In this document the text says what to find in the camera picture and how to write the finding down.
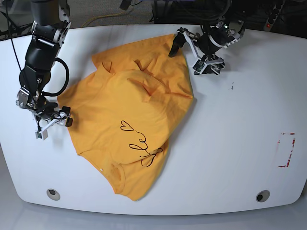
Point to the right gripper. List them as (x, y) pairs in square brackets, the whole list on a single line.
[(42, 108)]

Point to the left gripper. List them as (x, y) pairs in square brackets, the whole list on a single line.
[(208, 43)]

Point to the yellow T-shirt with script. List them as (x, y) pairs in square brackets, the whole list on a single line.
[(125, 112)]

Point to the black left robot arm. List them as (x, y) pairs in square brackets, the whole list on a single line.
[(219, 31)]

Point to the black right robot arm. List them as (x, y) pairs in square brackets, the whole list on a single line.
[(49, 29)]

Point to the black power strip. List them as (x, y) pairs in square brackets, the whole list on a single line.
[(273, 15)]

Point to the black tripod stand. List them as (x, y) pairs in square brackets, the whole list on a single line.
[(17, 24)]

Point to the red tape rectangle marker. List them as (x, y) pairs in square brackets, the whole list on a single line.
[(285, 147)]

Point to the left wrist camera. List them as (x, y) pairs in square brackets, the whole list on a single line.
[(199, 67)]

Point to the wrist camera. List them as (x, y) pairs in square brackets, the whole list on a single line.
[(41, 134), (199, 67)]

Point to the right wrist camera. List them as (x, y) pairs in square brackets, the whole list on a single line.
[(41, 134)]

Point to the left table cable grommet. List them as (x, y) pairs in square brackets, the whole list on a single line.
[(53, 194)]

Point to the table cable grommet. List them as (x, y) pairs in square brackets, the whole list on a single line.
[(53, 194), (262, 196)]

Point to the right table cable grommet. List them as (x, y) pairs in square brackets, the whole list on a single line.
[(262, 196)]

